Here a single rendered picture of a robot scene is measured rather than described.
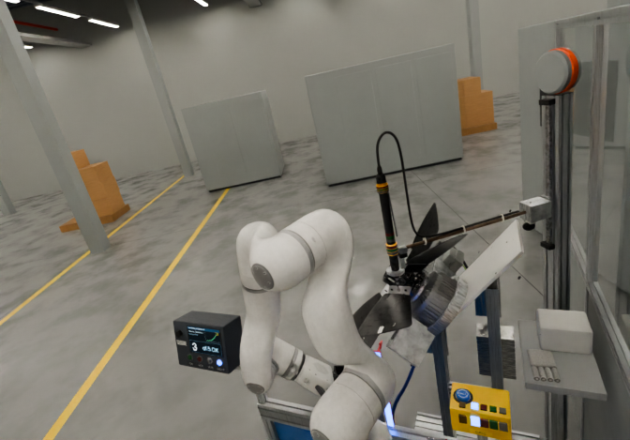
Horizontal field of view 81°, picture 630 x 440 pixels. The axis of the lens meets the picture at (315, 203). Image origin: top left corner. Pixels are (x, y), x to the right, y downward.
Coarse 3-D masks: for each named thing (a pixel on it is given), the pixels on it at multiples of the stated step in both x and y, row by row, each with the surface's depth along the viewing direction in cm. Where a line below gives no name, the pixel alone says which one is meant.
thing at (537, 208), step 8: (528, 200) 151; (536, 200) 150; (544, 200) 148; (520, 208) 152; (528, 208) 147; (536, 208) 146; (544, 208) 147; (520, 216) 153; (528, 216) 148; (536, 216) 147; (544, 216) 148
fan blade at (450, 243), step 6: (450, 240) 130; (456, 240) 134; (438, 246) 130; (444, 246) 135; (450, 246) 137; (426, 252) 133; (432, 252) 138; (438, 252) 140; (444, 252) 142; (414, 258) 137; (420, 258) 141; (426, 258) 143; (432, 258) 144; (408, 264) 145
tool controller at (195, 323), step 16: (176, 320) 149; (192, 320) 147; (208, 320) 146; (224, 320) 144; (240, 320) 148; (176, 336) 148; (192, 336) 145; (208, 336) 142; (224, 336) 139; (240, 336) 147; (192, 352) 147; (208, 352) 143; (224, 352) 139; (208, 368) 144; (224, 368) 140
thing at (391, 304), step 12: (384, 300) 144; (396, 300) 141; (408, 300) 140; (372, 312) 140; (384, 312) 136; (396, 312) 134; (408, 312) 132; (372, 324) 134; (384, 324) 130; (408, 324) 125
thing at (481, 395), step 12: (456, 384) 115; (480, 396) 110; (492, 396) 109; (504, 396) 108; (456, 408) 108; (468, 408) 107; (456, 420) 109; (468, 420) 107; (504, 420) 102; (480, 432) 107; (492, 432) 105; (504, 432) 104
